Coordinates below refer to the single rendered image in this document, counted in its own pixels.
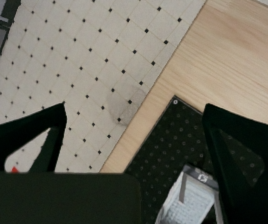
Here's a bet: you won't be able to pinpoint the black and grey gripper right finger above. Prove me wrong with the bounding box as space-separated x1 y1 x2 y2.
202 103 268 224

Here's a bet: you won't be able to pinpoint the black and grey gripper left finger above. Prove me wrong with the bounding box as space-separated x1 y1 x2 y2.
0 103 67 172

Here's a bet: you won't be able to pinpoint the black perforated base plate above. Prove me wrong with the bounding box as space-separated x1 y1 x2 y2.
122 95 265 224

